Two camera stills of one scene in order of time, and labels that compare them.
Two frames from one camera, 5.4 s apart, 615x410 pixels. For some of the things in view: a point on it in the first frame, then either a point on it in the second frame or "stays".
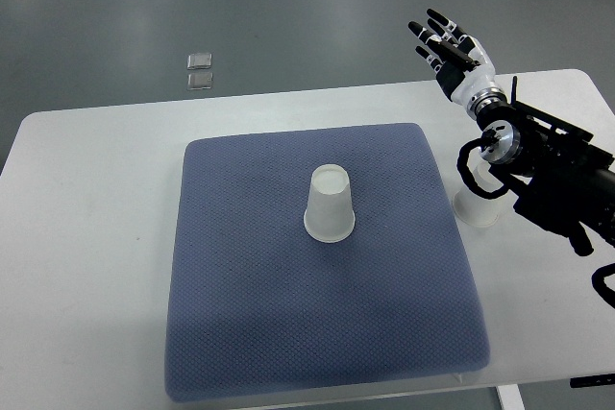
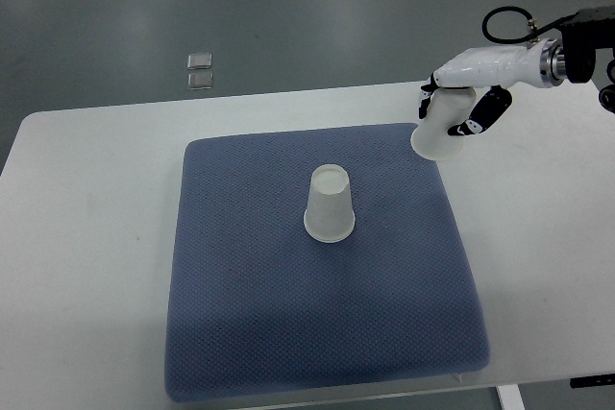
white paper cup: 474,208 -> 448,108
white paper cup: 329,215 stays
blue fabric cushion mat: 256,307 stays
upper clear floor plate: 199,60 stays
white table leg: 510,397 stays
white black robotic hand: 461,64 -> 489,72
